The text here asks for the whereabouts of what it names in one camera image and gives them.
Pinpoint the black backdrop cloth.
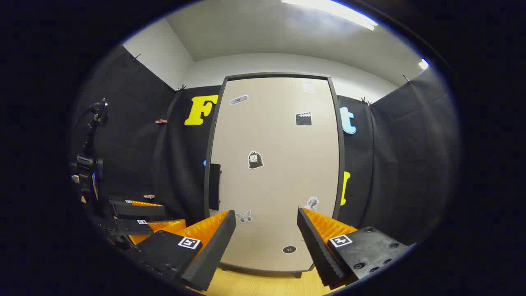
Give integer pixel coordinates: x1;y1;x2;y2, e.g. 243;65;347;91
70;43;459;247

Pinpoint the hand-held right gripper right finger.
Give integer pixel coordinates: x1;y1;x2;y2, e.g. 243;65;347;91
297;207;411;289

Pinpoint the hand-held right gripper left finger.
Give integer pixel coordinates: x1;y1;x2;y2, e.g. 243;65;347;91
134;210;237;291

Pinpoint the grey cabinet door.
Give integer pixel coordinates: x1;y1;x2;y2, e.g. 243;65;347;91
205;75;345;273

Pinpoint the black cabinet door handle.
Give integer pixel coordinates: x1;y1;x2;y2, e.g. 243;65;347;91
209;163;221;211

